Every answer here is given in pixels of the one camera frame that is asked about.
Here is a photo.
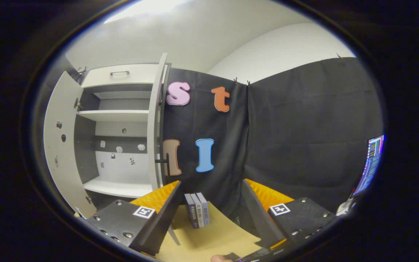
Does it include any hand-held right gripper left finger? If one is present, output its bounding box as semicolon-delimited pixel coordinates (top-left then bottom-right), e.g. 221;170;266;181
86;181;183;256

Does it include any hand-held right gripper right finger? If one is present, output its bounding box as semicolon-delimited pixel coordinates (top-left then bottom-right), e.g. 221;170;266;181
241;179;341;254

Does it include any white and grey cabinet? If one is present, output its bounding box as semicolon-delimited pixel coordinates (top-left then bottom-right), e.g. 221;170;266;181
73;64;172;211

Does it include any white cabinet door headphones sticker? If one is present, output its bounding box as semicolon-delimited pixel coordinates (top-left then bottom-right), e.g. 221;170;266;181
147;52;169;192

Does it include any white cabinet door camera sticker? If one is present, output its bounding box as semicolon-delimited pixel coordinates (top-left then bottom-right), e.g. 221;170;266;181
43;71;98;219

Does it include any white cabinet shelf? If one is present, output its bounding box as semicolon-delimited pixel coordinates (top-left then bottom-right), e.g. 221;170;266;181
83;177;154;199
77;110;150;123

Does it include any dark blue book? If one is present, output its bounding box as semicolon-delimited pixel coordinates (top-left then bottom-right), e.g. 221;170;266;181
184;193;200;229

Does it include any dark flat object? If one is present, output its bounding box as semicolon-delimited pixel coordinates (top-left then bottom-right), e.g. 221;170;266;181
228;249;268;262

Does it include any light grey book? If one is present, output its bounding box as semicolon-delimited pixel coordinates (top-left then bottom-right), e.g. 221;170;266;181
190;193;205;228

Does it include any blue grey book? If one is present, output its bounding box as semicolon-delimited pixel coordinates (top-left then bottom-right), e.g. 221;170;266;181
196;192;210;226

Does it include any black backdrop cloth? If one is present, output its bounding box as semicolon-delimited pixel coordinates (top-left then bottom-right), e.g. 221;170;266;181
35;54;384;221

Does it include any computer monitor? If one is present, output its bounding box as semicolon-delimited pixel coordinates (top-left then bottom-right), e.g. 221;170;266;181
352;134;386;198

